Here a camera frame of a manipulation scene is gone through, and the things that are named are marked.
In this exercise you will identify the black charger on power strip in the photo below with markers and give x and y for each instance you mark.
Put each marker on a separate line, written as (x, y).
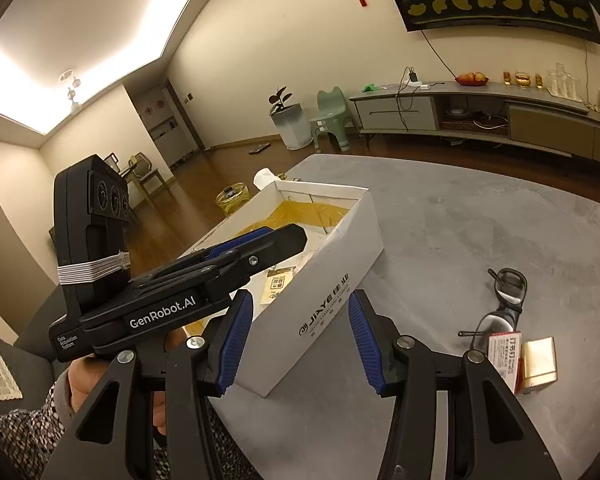
(414, 77)

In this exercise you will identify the flat black floor device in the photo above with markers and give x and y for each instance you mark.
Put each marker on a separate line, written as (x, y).
(259, 149)

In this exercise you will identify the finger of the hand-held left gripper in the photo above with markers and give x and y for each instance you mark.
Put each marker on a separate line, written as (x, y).
(275, 247)
(240, 240)

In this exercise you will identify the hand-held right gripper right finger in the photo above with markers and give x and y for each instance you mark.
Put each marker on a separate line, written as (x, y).
(365, 345)

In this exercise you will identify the potted plant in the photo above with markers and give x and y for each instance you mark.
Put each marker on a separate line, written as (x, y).
(292, 125)

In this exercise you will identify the dark grey sofa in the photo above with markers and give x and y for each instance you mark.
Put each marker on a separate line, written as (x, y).
(35, 355)

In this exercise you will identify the green plastic chair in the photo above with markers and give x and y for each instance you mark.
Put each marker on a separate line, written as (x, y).
(330, 110)

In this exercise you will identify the gold tin box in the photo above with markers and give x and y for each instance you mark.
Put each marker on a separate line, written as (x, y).
(537, 365)

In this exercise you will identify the wooden chair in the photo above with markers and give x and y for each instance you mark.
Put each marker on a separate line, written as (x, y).
(147, 175)

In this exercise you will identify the golden ornament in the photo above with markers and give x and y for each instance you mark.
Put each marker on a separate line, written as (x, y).
(522, 80)

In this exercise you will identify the long grey television cabinet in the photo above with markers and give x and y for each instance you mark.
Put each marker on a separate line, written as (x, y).
(545, 125)

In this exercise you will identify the yellow lining paper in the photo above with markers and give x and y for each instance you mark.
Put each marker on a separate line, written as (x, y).
(305, 217)

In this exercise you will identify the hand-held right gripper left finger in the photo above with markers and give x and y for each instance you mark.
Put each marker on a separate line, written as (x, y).
(235, 345)

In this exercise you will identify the group of clear glass cups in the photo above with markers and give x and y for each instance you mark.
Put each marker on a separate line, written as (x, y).
(562, 85)

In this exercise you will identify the white paper roll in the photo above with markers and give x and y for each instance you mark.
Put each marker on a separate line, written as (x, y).
(265, 178)

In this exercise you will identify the small green object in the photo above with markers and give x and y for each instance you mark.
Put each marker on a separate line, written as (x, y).
(371, 87)

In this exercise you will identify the white cardboard box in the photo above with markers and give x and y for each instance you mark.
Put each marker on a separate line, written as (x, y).
(320, 320)

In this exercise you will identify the black framed glasses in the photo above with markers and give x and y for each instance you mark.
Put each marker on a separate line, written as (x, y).
(510, 287)

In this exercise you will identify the ceiling light fixture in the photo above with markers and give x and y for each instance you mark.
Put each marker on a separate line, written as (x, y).
(71, 87)

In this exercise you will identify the yellow transparent bin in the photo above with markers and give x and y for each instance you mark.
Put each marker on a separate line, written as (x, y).
(232, 200)

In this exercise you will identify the red and white staples box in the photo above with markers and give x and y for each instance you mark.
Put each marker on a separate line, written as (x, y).
(505, 360)

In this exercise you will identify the person's left hand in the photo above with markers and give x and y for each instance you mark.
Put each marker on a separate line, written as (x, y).
(87, 380)

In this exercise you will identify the person's left forearm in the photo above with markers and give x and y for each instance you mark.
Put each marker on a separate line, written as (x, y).
(30, 435)

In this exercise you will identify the red fruit plate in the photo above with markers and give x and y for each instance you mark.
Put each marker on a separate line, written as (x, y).
(471, 79)

